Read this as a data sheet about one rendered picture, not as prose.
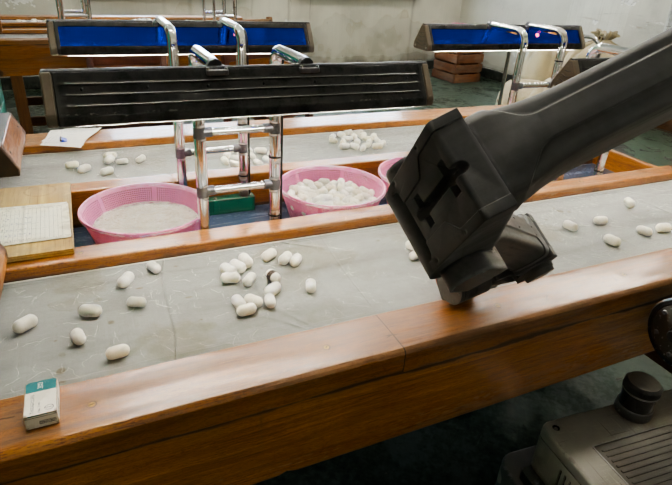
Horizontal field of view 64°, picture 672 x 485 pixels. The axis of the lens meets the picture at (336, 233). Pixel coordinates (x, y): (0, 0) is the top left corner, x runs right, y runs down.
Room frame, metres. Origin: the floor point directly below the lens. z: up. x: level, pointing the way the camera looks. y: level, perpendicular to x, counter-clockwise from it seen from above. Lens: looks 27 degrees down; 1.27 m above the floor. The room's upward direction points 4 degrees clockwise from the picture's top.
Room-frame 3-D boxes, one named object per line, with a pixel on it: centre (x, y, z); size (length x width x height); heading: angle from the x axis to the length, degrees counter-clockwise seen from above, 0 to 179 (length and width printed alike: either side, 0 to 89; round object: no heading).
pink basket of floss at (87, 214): (1.05, 0.41, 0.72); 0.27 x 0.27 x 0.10
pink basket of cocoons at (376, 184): (1.25, 0.02, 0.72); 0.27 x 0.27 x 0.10
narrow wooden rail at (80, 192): (1.46, -0.06, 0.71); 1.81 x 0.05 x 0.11; 116
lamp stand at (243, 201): (1.31, 0.34, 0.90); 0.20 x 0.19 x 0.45; 116
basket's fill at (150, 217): (1.05, 0.41, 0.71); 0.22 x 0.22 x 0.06
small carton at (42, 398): (0.48, 0.34, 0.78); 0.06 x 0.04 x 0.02; 26
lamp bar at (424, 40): (1.80, -0.49, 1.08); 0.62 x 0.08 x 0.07; 116
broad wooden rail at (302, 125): (1.81, 0.11, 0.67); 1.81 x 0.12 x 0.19; 116
